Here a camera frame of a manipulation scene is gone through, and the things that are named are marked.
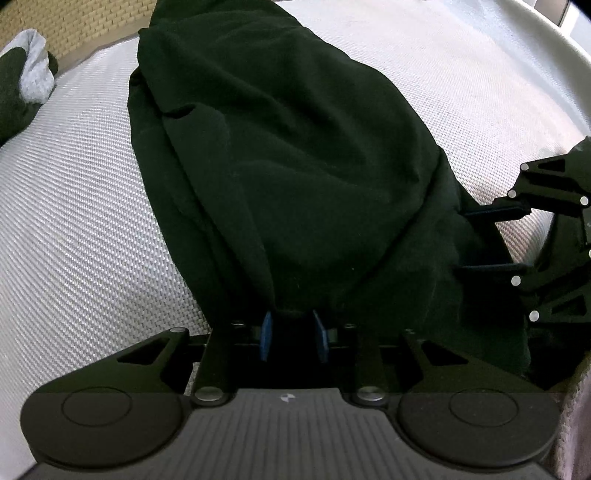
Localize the woven straw mattress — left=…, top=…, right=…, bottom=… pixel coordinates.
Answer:
left=0, top=0, right=160, bottom=72

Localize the black and grey folded garment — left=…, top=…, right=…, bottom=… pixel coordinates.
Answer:
left=0, top=28, right=60, bottom=146

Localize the pink cloth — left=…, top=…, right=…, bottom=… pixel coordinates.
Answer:
left=551, top=374, right=591, bottom=480

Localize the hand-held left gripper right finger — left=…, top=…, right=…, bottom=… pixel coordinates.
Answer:
left=311, top=309, right=490, bottom=408

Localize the black printed t-shirt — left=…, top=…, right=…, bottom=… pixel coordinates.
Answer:
left=127, top=0, right=532, bottom=374

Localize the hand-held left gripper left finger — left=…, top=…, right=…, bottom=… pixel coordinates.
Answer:
left=83, top=311, right=276, bottom=408

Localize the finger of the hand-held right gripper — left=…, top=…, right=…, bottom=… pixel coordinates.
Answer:
left=459, top=157, right=587, bottom=222
left=454, top=263, right=587, bottom=326

